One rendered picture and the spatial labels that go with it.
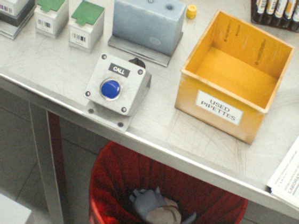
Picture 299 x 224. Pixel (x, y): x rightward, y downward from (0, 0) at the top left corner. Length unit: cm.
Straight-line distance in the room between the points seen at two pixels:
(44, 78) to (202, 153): 26
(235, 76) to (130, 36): 17
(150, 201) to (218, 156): 68
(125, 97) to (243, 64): 22
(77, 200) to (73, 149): 17
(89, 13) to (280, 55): 30
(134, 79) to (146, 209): 74
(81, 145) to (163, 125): 98
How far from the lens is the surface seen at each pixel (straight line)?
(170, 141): 95
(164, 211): 160
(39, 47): 103
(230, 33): 99
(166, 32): 97
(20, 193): 186
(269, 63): 100
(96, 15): 98
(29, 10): 106
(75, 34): 100
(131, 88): 90
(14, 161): 191
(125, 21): 99
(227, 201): 148
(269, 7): 107
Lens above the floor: 171
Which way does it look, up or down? 59 degrees down
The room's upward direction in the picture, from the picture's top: 9 degrees clockwise
